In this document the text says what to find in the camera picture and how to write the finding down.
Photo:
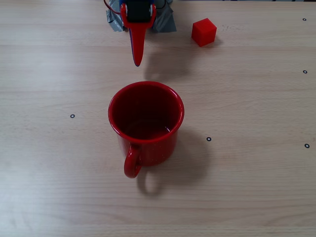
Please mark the blue gripper with motor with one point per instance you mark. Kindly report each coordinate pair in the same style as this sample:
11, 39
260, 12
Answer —
138, 11

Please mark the red cube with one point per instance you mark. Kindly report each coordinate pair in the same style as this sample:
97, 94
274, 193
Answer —
203, 32

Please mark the red enamel mug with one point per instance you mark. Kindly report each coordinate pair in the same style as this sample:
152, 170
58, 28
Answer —
148, 153

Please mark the grey duct tape piece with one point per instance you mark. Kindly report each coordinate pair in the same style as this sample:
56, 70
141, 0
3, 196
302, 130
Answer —
165, 22
114, 22

